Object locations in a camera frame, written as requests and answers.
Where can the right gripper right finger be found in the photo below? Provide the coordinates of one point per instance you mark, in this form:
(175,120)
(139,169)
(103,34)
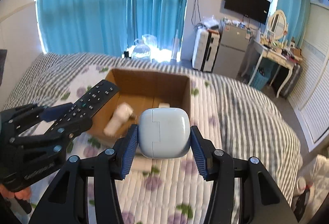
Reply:
(261,200)

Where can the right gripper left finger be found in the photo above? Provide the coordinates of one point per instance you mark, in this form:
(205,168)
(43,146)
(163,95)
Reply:
(66,198)

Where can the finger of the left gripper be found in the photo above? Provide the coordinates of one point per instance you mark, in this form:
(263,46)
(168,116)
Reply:
(53,113)
(65,131)

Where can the black remote control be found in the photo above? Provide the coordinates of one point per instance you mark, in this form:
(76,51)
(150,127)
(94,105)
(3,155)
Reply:
(92,101)

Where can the white rectangular box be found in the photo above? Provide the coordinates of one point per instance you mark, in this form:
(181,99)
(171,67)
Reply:
(141,164)

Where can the light blue earbud case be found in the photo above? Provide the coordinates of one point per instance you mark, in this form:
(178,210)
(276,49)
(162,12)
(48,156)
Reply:
(164,133)

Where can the person's left hand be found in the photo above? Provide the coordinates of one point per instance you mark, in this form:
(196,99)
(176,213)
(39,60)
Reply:
(24,194)

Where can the white rounded gadget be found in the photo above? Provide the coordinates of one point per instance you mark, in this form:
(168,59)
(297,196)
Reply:
(121,115)

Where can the floral quilted bedspread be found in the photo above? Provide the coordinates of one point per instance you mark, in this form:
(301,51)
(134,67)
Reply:
(173,191)

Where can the grey checked blanket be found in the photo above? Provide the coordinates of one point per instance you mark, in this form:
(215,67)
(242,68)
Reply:
(249,122)

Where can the white plastic bag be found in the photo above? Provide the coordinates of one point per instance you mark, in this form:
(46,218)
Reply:
(315,174)

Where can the brown cardboard box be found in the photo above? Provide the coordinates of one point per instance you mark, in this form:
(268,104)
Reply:
(142,90)

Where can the white charger adapter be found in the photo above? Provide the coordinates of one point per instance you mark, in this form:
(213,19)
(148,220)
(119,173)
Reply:
(164,105)

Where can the white louvered wardrobe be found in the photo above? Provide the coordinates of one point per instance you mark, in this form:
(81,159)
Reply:
(309,97)

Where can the clear water jug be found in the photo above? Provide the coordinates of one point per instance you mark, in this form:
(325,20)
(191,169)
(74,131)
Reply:
(145,48)

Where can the large blue curtain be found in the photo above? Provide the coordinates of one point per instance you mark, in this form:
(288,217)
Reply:
(108,26)

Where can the teal laundry basket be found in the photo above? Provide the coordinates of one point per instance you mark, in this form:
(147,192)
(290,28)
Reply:
(261,77)

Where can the white dressing table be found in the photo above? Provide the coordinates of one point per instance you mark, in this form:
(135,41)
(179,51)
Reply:
(279,59)

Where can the silver mini fridge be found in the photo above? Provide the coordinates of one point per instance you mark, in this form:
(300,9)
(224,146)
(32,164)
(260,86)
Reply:
(232,48)

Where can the white suitcase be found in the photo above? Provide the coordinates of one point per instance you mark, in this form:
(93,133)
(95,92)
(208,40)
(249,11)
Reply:
(205,50)

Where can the oval vanity mirror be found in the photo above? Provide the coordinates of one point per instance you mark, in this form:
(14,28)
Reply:
(278,25)

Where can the small blue curtain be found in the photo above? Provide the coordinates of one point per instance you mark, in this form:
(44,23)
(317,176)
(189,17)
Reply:
(297,14)

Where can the black wall television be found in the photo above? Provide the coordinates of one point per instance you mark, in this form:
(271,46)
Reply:
(254,9)

